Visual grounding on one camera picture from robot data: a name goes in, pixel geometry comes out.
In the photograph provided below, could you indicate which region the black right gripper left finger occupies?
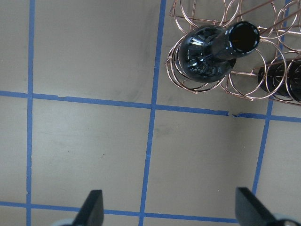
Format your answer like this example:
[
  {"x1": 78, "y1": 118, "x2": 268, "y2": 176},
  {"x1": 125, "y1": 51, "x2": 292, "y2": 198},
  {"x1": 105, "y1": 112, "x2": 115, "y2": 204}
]
[{"x1": 71, "y1": 190, "x2": 104, "y2": 226}]

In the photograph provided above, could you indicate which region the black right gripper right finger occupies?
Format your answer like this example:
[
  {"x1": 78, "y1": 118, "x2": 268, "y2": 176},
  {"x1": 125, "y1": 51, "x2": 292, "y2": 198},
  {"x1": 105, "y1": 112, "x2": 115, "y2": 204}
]
[{"x1": 235, "y1": 187, "x2": 301, "y2": 226}]

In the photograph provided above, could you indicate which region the dark wine bottle in basket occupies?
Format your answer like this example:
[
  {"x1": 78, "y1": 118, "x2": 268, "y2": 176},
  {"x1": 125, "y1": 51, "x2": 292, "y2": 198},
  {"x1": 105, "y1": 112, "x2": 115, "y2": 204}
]
[{"x1": 178, "y1": 21, "x2": 260, "y2": 83}]

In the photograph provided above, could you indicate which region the brown paper table mat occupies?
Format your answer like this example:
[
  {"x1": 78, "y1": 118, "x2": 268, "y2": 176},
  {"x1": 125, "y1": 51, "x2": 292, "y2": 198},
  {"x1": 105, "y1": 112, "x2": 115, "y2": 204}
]
[{"x1": 0, "y1": 0, "x2": 301, "y2": 226}]

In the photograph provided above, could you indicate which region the copper wire wine basket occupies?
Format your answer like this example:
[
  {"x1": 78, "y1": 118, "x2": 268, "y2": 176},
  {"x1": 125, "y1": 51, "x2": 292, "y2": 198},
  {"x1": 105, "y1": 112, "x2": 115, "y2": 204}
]
[{"x1": 165, "y1": 0, "x2": 301, "y2": 106}]

